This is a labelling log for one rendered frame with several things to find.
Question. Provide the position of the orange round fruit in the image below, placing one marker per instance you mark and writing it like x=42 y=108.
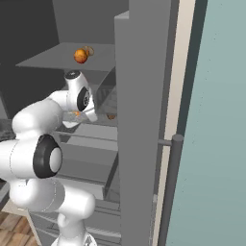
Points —
x=80 y=56

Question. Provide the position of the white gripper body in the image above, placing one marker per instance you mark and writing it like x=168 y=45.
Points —
x=91 y=114

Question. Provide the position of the small orange food item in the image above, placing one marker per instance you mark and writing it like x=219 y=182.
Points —
x=111 y=116

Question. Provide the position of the clear tupperware with orange food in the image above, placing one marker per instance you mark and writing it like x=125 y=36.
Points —
x=71 y=120

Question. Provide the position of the grey fridge door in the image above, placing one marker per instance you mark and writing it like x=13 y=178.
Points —
x=141 y=96

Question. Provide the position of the grey fridge drawer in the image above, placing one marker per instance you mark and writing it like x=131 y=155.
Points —
x=89 y=168

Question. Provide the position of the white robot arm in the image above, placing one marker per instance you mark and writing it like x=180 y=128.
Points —
x=35 y=128

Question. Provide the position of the grey fridge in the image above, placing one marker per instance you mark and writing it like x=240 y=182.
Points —
x=86 y=19

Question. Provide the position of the grey fridge shelf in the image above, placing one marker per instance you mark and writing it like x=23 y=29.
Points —
x=94 y=134
x=51 y=60

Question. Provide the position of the teal tall cabinet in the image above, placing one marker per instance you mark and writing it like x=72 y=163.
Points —
x=214 y=128

